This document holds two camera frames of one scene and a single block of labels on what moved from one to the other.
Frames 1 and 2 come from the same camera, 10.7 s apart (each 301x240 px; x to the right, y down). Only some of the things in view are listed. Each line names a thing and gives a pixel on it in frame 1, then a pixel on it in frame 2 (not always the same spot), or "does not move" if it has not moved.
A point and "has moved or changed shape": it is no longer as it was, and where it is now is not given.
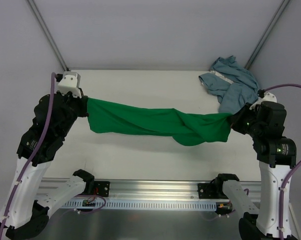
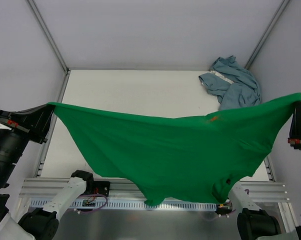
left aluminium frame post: x=33 y=7 does not move
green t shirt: x=185 y=127 has moved or changed shape
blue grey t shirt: x=234 y=86 does not move
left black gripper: x=81 y=106 -> x=20 y=125
